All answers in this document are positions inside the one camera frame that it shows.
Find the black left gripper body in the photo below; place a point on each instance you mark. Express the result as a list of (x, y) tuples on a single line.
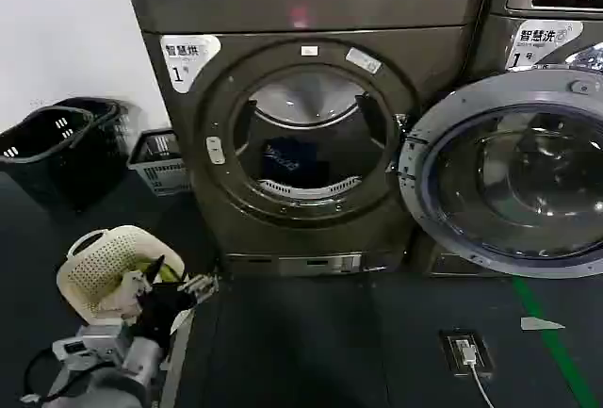
[(160, 311)]

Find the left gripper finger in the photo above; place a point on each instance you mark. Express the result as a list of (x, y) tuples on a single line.
[(200, 288), (150, 272)]

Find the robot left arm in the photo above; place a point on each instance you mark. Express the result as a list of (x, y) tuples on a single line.
[(118, 365)]

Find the yellow-green cloth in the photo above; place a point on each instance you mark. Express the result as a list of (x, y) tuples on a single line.
[(168, 270)]

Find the cream perforated laundry basket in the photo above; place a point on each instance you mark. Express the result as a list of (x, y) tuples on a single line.
[(101, 262)]

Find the grey slotted plastic basket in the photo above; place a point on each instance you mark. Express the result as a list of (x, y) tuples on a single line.
[(162, 172)]

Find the large black plastic basket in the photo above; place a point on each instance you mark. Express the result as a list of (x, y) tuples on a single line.
[(56, 168)]

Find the dark blue garment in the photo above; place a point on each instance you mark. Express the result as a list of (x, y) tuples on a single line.
[(289, 158)]

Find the black floor socket box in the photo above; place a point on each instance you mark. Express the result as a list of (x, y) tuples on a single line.
[(466, 356)]

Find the grey front-load dryer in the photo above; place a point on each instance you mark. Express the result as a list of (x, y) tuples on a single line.
[(301, 12)]

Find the round glass dryer door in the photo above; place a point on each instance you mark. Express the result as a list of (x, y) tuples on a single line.
[(518, 177)]

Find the grey tape scrap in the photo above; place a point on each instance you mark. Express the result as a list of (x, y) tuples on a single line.
[(539, 323)]

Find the green floor tape line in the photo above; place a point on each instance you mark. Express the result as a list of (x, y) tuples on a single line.
[(551, 332)]

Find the grey washing machine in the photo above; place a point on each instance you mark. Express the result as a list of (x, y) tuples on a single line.
[(494, 31)]

